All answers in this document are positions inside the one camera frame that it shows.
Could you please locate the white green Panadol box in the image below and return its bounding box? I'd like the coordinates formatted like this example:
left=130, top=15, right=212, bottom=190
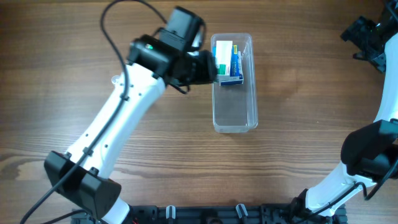
left=215, top=40, right=233, bottom=76

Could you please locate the white Hansaplast box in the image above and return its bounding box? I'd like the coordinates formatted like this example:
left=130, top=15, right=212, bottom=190
left=218, top=51, right=244, bottom=86

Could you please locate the blue medicine box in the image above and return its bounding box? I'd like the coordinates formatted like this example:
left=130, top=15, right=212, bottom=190
left=212, top=40, right=243, bottom=85

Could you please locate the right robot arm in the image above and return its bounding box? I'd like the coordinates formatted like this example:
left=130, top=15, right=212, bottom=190
left=285, top=0, right=397, bottom=223

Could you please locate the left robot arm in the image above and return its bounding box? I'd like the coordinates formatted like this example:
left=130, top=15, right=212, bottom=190
left=44, top=35, right=216, bottom=223

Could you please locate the clear plastic container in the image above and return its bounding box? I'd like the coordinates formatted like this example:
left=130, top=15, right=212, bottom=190
left=211, top=33, right=258, bottom=133

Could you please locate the white spray bottle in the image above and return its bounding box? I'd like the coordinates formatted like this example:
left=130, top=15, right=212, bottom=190
left=111, top=75, right=120, bottom=85

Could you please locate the left black cable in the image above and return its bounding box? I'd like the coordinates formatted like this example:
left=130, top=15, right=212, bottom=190
left=19, top=0, right=169, bottom=224

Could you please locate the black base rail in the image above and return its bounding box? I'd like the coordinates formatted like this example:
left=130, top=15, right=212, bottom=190
left=70, top=203, right=348, bottom=224

